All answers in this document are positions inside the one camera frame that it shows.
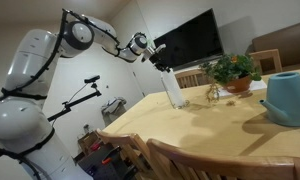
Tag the green plant terracotta pot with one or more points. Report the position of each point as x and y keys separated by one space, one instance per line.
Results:
x=230 y=68

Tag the brown leather armchair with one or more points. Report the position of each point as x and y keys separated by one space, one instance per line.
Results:
x=283 y=43

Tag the black equipment case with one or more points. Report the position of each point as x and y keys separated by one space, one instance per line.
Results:
x=100 y=170

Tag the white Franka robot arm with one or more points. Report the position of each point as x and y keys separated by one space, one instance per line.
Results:
x=33 y=60

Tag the white television console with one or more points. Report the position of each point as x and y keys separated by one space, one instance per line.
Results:
x=203 y=63

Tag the white paper under pot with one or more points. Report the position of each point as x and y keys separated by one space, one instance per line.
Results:
x=258 y=86

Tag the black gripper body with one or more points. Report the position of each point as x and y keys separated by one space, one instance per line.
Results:
x=156 y=58

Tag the light wooden slat chair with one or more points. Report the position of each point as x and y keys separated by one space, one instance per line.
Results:
x=191 y=74
x=123 y=138
x=266 y=53
x=223 y=160

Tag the teal watering can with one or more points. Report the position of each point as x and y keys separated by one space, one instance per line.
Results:
x=286 y=96

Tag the small glass jar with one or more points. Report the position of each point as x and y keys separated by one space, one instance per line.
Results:
x=86 y=128

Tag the white paper towel roll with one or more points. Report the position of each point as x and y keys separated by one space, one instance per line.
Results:
x=173 y=90

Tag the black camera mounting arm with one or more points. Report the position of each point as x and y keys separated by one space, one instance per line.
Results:
x=76 y=101

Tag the black stereo camera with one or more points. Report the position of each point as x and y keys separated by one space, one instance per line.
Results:
x=91 y=79

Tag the black flat screen television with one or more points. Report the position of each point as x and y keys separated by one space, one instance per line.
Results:
x=190 y=40

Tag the grey crumpled cloth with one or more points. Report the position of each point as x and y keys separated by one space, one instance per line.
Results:
x=113 y=103

